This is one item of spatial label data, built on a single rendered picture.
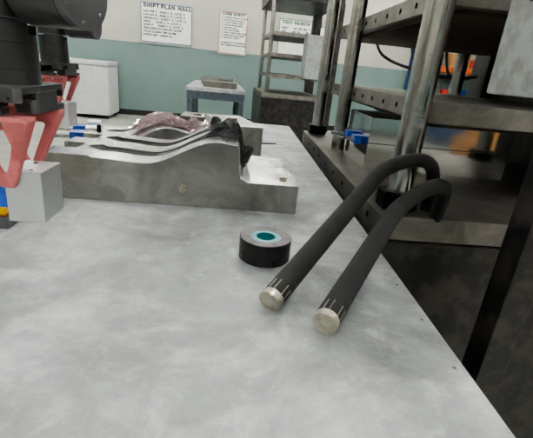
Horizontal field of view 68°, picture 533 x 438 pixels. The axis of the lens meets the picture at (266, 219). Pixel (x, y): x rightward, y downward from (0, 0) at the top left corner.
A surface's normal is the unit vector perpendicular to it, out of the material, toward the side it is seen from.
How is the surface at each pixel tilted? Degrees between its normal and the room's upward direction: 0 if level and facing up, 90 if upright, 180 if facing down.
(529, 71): 90
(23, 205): 90
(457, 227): 90
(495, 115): 90
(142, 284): 0
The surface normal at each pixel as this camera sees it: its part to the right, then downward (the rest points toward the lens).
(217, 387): 0.09, -0.93
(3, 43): 0.54, 0.35
